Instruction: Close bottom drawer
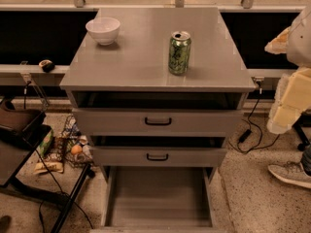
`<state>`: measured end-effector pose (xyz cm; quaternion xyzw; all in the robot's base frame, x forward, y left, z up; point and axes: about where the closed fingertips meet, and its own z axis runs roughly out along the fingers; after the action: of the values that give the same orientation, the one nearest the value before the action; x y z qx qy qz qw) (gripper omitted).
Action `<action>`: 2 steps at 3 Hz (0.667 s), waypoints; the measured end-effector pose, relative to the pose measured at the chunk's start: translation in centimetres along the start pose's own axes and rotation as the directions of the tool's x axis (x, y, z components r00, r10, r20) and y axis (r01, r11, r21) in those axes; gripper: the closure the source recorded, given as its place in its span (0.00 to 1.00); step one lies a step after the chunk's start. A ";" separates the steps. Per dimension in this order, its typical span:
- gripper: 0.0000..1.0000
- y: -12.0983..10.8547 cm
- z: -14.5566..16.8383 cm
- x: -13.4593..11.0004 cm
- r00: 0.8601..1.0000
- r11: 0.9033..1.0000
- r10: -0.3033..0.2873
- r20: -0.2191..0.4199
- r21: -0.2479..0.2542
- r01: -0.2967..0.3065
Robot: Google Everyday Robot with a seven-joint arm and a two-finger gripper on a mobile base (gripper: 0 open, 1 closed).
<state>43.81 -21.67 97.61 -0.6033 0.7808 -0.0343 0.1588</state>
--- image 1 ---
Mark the grey bottom drawer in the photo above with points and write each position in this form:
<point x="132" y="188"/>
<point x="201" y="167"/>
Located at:
<point x="158" y="200"/>

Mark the grey drawer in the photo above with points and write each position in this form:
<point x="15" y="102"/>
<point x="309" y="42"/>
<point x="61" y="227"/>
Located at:
<point x="157" y="122"/>
<point x="158" y="200"/>
<point x="167" y="157"/>

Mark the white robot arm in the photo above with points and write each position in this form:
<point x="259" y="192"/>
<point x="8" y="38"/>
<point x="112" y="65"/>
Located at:
<point x="293" y="93"/>

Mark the grey drawer cabinet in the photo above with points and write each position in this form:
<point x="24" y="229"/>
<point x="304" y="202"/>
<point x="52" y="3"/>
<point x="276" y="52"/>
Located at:
<point x="132" y="73"/>

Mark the grey top drawer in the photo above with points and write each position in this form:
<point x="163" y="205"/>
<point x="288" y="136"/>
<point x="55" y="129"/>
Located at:
<point x="157" y="122"/>

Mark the grey middle drawer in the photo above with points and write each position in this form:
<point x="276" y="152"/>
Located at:
<point x="167" y="157"/>

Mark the green soda can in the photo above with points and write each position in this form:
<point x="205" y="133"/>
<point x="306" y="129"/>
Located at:
<point x="179" y="52"/>

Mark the white bowl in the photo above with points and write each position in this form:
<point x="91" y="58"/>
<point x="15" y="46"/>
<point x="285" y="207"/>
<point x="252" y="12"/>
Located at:
<point x="103" y="30"/>

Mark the snack bag on floor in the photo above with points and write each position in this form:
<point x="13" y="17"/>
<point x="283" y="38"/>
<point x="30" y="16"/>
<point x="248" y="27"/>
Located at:
<point x="53" y="159"/>

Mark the black tape measure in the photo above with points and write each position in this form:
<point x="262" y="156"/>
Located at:
<point x="46" y="65"/>

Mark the green chip bag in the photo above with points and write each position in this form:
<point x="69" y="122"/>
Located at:
<point x="45" y="144"/>

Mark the black side table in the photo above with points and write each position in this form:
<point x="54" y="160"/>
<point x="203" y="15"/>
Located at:
<point x="22" y="131"/>

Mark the grey sneaker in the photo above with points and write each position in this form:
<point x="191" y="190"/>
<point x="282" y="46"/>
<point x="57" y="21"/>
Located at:
<point x="291" y="173"/>

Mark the black rolling stand leg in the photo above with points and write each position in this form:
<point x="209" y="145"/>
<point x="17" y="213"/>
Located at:
<point x="303" y="121"/>

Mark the wire basket with items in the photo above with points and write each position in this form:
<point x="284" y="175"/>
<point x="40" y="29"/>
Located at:
<point x="77" y="152"/>

